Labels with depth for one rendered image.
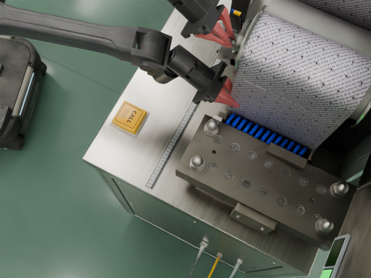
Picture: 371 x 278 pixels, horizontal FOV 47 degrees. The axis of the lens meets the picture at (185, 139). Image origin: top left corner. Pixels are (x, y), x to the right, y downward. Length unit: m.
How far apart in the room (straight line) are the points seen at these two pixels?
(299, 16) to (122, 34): 0.38
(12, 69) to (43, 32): 1.19
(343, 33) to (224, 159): 0.38
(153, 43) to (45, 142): 1.37
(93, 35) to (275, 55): 0.38
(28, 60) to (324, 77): 1.56
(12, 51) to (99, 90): 0.45
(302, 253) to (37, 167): 1.42
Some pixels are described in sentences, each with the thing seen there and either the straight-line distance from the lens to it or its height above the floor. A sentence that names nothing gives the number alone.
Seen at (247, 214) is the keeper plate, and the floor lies 1.02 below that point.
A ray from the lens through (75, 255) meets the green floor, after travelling 2.06.
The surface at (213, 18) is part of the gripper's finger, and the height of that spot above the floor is 1.30.
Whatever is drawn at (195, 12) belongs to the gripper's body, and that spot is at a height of 1.31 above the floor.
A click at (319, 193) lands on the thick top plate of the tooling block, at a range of 1.04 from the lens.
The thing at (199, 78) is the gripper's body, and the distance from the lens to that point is 0.95.
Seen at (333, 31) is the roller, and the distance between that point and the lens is 0.97.
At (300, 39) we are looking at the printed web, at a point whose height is 1.31.
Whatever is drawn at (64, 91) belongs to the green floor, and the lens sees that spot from 2.29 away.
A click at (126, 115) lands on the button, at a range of 1.17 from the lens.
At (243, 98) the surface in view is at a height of 1.12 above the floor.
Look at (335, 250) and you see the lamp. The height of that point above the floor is 1.19.
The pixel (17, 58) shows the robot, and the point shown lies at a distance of 2.16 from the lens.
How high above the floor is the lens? 2.00
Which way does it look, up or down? 71 degrees down
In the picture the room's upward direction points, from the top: 3 degrees clockwise
